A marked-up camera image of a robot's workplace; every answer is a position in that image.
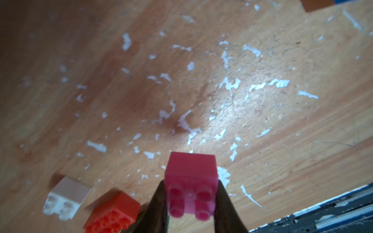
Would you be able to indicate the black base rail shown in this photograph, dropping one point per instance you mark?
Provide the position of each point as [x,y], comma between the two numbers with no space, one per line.
[350,212]

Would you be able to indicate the white lego brick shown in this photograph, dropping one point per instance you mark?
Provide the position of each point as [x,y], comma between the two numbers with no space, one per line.
[66,198]

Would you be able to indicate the red lego brick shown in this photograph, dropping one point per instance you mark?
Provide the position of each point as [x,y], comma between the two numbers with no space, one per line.
[113,216]

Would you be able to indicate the blue lego brick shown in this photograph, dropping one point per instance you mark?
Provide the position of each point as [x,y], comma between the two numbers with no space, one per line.
[341,1]

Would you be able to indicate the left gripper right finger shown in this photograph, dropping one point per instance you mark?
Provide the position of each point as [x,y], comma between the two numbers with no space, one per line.
[226,219]

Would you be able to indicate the brown lego brick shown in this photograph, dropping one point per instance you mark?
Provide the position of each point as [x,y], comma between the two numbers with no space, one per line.
[314,5]

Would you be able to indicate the pink lego brick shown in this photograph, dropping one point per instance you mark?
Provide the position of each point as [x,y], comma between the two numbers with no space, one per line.
[191,182]

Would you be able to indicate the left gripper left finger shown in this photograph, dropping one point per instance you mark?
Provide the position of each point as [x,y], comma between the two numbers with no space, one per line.
[155,218]

